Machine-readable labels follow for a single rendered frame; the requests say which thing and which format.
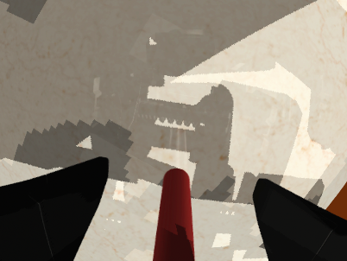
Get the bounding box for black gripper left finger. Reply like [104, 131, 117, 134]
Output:
[0, 157, 109, 261]

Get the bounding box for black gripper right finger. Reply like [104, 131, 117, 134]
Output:
[253, 178, 347, 261]

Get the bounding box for red peg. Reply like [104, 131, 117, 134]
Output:
[153, 169, 195, 261]

